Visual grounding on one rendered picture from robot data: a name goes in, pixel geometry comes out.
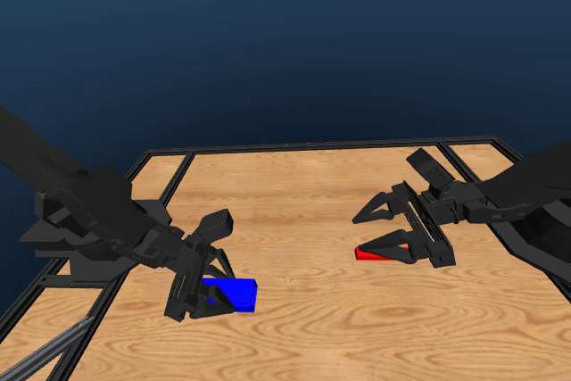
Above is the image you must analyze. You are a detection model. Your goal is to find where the thin red peg bar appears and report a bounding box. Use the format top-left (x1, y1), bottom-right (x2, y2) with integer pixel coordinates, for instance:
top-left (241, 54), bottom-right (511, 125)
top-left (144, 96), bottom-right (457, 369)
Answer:
top-left (354, 244), bottom-right (410, 262)

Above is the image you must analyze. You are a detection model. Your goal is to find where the blue hollow socket block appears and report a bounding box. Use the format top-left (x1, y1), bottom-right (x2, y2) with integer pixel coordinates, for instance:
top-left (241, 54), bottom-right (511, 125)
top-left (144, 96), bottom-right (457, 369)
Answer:
top-left (200, 277), bottom-right (260, 313)

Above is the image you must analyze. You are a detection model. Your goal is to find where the grey metal strut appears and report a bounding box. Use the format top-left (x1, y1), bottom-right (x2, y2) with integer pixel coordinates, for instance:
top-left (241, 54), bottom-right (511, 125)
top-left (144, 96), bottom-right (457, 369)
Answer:
top-left (0, 315), bottom-right (97, 381)

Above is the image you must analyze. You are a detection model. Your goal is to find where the black table frame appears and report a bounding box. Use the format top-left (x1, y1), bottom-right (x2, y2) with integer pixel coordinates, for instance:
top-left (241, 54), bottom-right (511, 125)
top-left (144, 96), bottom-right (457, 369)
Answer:
top-left (0, 134), bottom-right (571, 381)

